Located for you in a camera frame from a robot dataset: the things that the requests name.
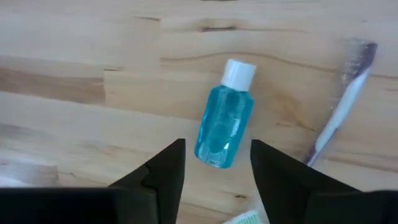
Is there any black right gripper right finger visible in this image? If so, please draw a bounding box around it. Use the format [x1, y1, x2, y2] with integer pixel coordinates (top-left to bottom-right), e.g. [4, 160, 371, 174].
[250, 139, 360, 224]

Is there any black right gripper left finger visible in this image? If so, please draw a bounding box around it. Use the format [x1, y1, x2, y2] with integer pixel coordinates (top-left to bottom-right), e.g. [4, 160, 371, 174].
[108, 139, 186, 224]

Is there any green toothbrush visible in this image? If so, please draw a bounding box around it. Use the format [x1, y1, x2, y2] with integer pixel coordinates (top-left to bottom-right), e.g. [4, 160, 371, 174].
[222, 198, 270, 224]

